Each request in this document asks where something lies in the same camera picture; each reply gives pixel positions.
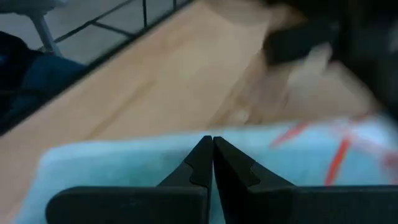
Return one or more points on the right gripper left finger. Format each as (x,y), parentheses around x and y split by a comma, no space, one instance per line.
(140,205)

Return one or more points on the black aluminium rig frame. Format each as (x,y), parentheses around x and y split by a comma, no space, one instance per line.
(102,57)

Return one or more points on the person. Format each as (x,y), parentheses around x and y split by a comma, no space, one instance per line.
(46,81)

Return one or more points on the white desk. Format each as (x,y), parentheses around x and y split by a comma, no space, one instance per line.
(44,34)

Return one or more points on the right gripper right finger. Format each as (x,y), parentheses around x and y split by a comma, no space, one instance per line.
(295,205)

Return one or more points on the dinosaur print towel green back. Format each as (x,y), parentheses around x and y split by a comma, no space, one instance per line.
(124,161)

